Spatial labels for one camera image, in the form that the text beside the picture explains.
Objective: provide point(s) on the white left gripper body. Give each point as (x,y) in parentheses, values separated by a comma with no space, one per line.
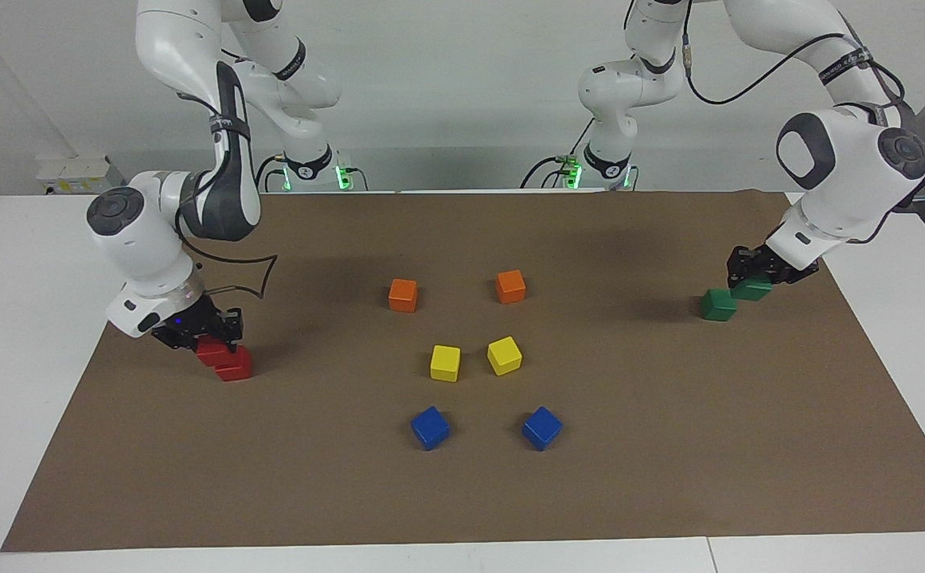
(801,239)

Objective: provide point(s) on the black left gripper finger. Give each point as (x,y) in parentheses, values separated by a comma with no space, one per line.
(785,270)
(749,261)

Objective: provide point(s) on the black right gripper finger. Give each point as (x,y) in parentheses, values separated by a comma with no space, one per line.
(228,326)
(180,330)

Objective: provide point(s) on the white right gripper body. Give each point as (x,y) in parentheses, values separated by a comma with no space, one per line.
(140,314)

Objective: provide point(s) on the green wooden block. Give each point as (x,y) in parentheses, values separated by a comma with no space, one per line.
(751,290)
(719,306)

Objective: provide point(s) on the red wooden block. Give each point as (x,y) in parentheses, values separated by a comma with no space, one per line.
(212,352)
(236,368)

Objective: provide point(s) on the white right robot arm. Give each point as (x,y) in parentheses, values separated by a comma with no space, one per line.
(136,231)

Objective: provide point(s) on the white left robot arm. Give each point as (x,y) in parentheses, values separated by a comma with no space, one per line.
(837,167)

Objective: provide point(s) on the orange wooden block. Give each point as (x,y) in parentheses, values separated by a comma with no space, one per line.
(511,287)
(403,296)

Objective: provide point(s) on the green lit base connector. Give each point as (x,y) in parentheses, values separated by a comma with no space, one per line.
(570,171)
(343,177)

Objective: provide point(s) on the yellow wooden block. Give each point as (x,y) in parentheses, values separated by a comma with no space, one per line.
(445,363)
(505,356)

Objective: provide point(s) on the blue wooden block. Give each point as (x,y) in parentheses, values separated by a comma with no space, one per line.
(430,428)
(542,429)

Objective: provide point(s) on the brown table mat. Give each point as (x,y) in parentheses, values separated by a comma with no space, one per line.
(462,493)

